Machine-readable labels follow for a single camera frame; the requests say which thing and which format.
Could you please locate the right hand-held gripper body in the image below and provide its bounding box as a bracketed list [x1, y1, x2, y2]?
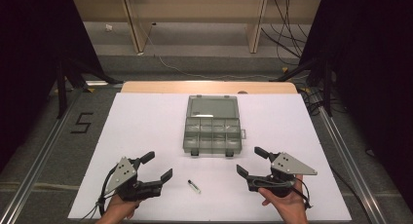
[245, 151, 319, 199]

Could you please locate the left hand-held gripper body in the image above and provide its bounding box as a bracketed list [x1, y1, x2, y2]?
[104, 156, 164, 203]

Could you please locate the clear plastic organizer box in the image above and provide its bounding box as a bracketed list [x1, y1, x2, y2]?
[182, 94, 247, 158]

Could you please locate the person's left hand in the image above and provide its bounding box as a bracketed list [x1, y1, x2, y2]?
[94, 193, 143, 224]

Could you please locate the person's right hand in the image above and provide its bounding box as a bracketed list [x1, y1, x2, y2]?
[258, 174, 310, 224]

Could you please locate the white table mat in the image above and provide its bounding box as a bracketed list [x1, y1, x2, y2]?
[67, 93, 353, 223]

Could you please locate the black metal stand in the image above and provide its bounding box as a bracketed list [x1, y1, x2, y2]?
[54, 57, 125, 120]
[272, 56, 336, 118]

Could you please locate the black curtain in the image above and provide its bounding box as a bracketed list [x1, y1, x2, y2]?
[297, 0, 413, 204]
[0, 0, 105, 173]

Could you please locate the wooden desk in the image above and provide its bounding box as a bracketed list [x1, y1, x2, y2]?
[71, 0, 322, 55]

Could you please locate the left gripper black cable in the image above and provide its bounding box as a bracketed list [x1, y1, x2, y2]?
[79, 165, 120, 222]

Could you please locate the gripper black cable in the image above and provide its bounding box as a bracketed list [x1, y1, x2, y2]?
[79, 165, 120, 222]
[293, 176, 314, 209]

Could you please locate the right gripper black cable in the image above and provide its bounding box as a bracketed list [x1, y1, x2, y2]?
[293, 176, 314, 209]

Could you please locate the aluminium floor rail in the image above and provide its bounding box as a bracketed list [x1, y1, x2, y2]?
[0, 87, 86, 224]
[311, 87, 390, 224]

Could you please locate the black floor cable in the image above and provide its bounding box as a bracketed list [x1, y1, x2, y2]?
[329, 166, 369, 216]

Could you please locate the bundle of black cables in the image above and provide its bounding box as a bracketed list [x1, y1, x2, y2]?
[260, 0, 310, 68]

